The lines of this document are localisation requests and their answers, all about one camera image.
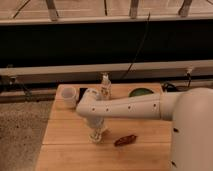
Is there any black cable by robot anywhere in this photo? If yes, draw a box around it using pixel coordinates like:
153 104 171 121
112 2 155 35
161 71 193 93

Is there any black rectangular block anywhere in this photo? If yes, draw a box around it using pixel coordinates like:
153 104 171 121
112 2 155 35
78 88 88 102

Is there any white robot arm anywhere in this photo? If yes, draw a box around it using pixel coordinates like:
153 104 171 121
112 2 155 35
76 88 213 171

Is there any wooden table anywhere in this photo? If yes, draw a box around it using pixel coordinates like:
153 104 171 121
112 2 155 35
35 84 171 171

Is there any clear glass bottle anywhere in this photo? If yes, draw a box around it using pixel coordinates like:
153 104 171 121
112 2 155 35
101 73 111 100

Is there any white plastic cup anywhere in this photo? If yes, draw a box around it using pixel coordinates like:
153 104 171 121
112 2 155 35
61 87 78 109

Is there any green ceramic bowl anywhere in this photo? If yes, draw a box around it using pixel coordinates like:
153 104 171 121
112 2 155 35
129 88 154 97

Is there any brown red chili pepper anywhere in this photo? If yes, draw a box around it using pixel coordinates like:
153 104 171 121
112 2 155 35
114 135 137 147

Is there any black hanging cable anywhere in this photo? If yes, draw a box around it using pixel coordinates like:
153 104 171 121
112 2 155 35
119 12 152 82

